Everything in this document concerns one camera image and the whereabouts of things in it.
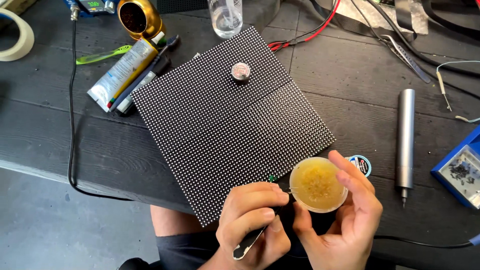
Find thin probe with pale wire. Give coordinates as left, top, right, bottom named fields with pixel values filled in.
left=436, top=60, right=480, bottom=124

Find black dotted display panel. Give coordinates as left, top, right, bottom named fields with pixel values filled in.
left=130, top=26, right=337, bottom=227

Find green plastic toothbrush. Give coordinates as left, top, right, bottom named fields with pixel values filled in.
left=76, top=45, right=133, bottom=65

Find silver and yellow paste tube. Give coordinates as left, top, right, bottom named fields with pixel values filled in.
left=86, top=31, right=166, bottom=113

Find silver metal tweezers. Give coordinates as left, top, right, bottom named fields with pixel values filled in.
left=380, top=34, right=432, bottom=84

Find person's black shorts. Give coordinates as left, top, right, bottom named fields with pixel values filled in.
left=117, top=210, right=314, bottom=270

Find clear bubble wrap sheet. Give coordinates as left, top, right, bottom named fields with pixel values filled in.
left=335, top=0, right=429, bottom=35

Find grey flat ribbon cable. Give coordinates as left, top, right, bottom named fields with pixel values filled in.
left=310, top=0, right=418, bottom=43

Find red and black wire pair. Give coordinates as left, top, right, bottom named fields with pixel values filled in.
left=267, top=0, right=342, bottom=53

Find clear plastic bottle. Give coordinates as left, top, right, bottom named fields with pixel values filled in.
left=207, top=0, right=244, bottom=40

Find blue desoldering wick spool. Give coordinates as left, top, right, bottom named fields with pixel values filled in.
left=346, top=154, right=372, bottom=178

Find blue box of small screws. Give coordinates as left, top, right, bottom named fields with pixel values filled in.
left=430, top=125, right=480, bottom=210

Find roll of beige masking tape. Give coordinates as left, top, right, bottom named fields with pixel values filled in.
left=0, top=7, right=35, bottom=62

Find blue soldering station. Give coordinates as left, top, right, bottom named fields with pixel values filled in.
left=63, top=0, right=121, bottom=21

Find white and black marker pen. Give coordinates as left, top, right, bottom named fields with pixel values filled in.
left=116, top=56, right=172, bottom=115

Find gold tip cleaner holder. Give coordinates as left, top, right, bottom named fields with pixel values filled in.
left=116, top=0, right=167, bottom=41

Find person's left hand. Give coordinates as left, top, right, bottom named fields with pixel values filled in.
left=204, top=182, right=292, bottom=270

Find person's right hand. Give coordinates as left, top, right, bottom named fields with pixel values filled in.
left=292, top=150, right=383, bottom=270

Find person's bare leg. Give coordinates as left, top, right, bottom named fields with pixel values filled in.
left=150, top=204, right=223, bottom=238

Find black handled tweezers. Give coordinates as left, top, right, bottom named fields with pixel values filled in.
left=232, top=187, right=299, bottom=261

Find black soldering iron cable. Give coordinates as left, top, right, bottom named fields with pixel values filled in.
left=373, top=235, right=474, bottom=250

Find round jar of yellow flux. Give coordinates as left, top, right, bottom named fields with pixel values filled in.
left=289, top=157, right=349, bottom=214

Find thin black power cable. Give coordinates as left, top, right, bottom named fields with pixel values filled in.
left=67, top=19, right=133, bottom=202

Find black bristle brush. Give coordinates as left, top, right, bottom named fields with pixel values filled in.
left=108, top=34, right=181, bottom=113

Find silver electric screwdriver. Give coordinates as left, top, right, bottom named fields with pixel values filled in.
left=395, top=88, right=416, bottom=209

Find long black cable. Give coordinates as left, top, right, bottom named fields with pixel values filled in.
left=349, top=0, right=480, bottom=91

